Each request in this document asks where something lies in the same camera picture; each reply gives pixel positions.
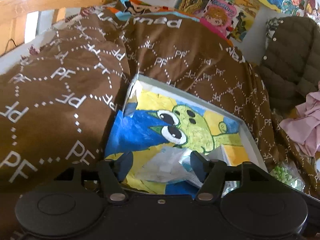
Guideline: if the olive quilted puffer jacket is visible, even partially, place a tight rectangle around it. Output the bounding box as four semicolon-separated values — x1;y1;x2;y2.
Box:
259;16;319;112

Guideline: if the pink crumpled cloth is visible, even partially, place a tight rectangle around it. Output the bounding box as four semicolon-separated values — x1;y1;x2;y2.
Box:
279;91;319;157

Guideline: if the white plastic tissue packet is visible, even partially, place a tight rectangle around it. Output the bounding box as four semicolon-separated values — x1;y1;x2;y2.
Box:
135;146;203;188

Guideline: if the red haired girl painting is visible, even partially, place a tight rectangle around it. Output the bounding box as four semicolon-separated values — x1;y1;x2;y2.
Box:
281;0;305;16

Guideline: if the bag of green pellets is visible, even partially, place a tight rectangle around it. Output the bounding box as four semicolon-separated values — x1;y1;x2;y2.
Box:
270;162;305;192

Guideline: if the pink anime girl poster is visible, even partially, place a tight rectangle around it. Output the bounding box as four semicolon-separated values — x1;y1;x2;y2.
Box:
200;0;240;38

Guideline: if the grey box with painted lining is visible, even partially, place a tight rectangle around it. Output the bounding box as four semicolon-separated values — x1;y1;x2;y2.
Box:
105;75;266;195

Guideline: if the brown PF patterned duvet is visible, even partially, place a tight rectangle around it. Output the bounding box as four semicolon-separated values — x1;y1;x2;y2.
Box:
1;1;319;239

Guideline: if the rightmost cartoon wall painting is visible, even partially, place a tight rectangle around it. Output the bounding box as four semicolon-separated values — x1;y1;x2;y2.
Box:
304;0;320;25

